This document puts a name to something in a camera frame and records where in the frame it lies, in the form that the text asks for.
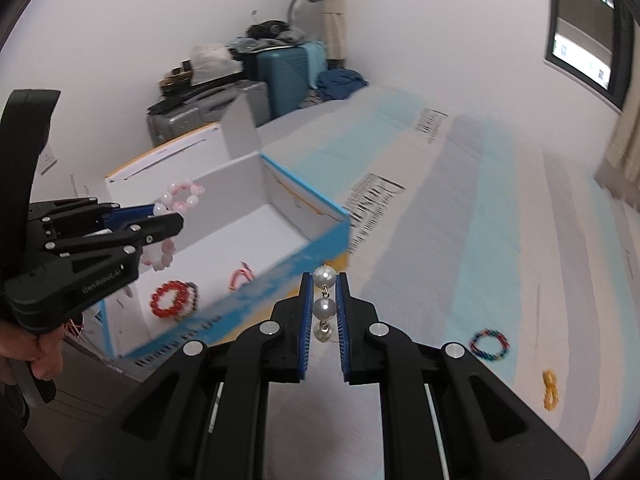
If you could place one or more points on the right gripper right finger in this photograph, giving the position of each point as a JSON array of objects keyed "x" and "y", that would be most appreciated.
[{"x": 360, "y": 362}]

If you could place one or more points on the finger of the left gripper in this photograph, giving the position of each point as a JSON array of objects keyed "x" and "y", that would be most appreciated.
[
  {"x": 149, "y": 231},
  {"x": 122, "y": 216}
]

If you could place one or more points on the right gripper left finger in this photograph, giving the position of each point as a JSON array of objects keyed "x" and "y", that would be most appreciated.
[{"x": 289, "y": 360}]

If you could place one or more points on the white pearl earring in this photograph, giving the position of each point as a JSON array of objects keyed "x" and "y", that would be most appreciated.
[{"x": 324, "y": 307}]

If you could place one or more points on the person's left hand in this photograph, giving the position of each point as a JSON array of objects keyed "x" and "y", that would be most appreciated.
[{"x": 43, "y": 353}]

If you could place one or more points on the blue yellow cardboard box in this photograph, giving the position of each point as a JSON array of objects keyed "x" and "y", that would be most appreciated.
[{"x": 251, "y": 229}]

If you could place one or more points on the grey suitcase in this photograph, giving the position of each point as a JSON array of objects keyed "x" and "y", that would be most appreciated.
[{"x": 178, "y": 115}]

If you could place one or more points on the striped bed sheet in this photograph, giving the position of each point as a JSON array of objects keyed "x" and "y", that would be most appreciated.
[{"x": 463, "y": 231}]

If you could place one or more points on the black items on suitcase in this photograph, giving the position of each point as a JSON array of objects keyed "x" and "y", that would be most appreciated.
[{"x": 177, "y": 79}]

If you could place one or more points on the white plastic bag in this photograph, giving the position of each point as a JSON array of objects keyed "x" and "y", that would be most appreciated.
[{"x": 212, "y": 61}]

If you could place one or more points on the teal suitcase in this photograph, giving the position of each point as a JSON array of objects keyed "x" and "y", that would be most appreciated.
[{"x": 289, "y": 72}]

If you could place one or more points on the black clothes on suitcase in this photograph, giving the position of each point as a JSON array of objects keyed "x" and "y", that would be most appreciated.
[{"x": 267, "y": 35}]

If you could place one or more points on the blue clothes pile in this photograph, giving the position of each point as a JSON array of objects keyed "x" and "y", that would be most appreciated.
[{"x": 339, "y": 84}]

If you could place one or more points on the beige right curtain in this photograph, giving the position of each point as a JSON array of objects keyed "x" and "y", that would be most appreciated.
[{"x": 619, "y": 170}]

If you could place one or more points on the beige curtain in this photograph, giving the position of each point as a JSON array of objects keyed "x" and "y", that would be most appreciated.
[
  {"x": 619, "y": 170},
  {"x": 334, "y": 30}
]

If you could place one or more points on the beige left curtain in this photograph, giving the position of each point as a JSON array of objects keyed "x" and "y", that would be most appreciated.
[{"x": 334, "y": 30}]

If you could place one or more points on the dark framed window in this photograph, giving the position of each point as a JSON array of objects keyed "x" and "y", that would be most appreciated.
[{"x": 593, "y": 41}]

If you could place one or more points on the white wall socket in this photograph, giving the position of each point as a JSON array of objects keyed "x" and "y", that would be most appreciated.
[{"x": 47, "y": 160}]

